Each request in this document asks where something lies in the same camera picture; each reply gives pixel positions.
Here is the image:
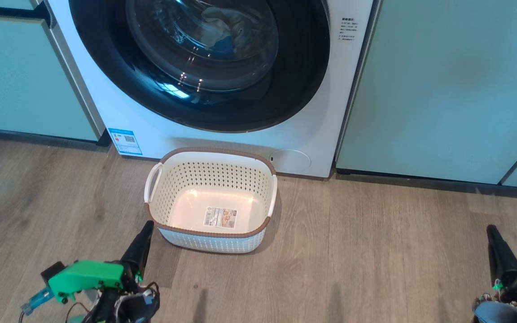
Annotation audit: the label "blue energy label sticker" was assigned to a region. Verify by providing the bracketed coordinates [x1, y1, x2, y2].
[107, 127, 144, 157]

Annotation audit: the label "paper product label sticker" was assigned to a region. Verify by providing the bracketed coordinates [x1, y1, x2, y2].
[202, 206, 238, 229]

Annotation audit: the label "white perforated basket brown rim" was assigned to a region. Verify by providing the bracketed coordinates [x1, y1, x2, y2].
[144, 147, 279, 255]

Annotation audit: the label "pale yellow blue cuffed garment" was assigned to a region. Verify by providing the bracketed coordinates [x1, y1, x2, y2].
[208, 18, 260, 59]

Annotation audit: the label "white front-load washing machine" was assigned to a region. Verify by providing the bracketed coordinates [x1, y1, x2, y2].
[44, 0, 377, 179]

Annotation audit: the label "light blue cabinet panel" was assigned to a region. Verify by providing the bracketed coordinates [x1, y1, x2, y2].
[0, 15, 100, 142]

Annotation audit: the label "black round glass washer door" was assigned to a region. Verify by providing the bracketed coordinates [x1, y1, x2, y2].
[68, 0, 331, 134]

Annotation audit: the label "pale green cabinet panels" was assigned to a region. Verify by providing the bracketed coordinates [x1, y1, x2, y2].
[335, 0, 517, 185]

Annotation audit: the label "round white filter cover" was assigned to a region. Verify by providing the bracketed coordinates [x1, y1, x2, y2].
[268, 149, 312, 174]

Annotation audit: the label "black recessed cabinet handle strip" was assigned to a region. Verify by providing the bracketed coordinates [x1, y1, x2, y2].
[0, 2, 57, 30]

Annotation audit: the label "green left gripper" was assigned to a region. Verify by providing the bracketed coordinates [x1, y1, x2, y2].
[48, 220, 155, 304]

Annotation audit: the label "grey text notice label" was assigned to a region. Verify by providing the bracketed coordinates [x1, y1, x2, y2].
[338, 17, 357, 44]

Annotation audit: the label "grey cabinet side panel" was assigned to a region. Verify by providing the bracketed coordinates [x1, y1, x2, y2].
[38, 0, 107, 142]

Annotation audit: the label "dark cabinet plinth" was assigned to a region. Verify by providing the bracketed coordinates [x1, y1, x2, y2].
[334, 168, 517, 201]
[0, 127, 112, 152]

